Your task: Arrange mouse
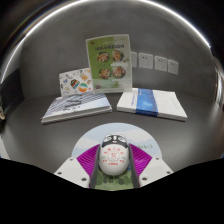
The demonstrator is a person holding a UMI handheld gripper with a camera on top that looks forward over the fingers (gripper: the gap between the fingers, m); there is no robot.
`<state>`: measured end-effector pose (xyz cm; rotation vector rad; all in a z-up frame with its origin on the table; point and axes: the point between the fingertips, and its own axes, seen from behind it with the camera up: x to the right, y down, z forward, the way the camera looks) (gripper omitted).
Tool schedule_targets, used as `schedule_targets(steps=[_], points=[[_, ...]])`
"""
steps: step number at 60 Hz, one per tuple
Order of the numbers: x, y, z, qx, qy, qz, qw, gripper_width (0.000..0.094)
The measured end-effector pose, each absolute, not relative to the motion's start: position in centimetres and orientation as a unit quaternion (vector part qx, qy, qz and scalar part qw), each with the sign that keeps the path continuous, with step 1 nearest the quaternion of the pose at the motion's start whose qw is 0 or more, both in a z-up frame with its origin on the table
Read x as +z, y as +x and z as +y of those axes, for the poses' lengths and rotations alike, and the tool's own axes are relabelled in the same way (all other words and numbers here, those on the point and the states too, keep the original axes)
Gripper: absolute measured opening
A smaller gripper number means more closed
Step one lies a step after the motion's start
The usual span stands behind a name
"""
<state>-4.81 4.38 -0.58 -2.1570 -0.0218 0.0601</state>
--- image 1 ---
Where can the row of white wall sockets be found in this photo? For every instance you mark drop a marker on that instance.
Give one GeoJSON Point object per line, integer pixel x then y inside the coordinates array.
{"type": "Point", "coordinates": [146, 60]}

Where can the white book with blue band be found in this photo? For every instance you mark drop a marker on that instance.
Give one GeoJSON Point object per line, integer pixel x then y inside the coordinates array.
{"type": "Point", "coordinates": [151, 103]}

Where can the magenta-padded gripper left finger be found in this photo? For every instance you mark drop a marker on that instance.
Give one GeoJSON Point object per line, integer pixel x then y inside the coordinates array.
{"type": "Point", "coordinates": [74, 168]}

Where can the green food-photo leaflet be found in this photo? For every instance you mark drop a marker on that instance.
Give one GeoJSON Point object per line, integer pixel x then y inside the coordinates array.
{"type": "Point", "coordinates": [110, 63]}

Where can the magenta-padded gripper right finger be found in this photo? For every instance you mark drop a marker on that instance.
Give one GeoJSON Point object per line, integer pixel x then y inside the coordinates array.
{"type": "Point", "coordinates": [152, 169]}

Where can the grey striped book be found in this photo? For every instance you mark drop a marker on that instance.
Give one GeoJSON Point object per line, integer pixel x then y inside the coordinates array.
{"type": "Point", "coordinates": [76, 106]}

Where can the round landscape-print mouse pad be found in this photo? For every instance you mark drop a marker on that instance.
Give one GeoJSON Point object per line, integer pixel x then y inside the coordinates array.
{"type": "Point", "coordinates": [140, 135]}

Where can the white colourful-sticker card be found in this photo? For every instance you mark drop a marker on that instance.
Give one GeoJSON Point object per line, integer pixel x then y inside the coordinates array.
{"type": "Point", "coordinates": [75, 81]}

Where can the white panda-print computer mouse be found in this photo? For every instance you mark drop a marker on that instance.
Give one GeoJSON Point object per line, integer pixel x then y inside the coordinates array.
{"type": "Point", "coordinates": [113, 160]}

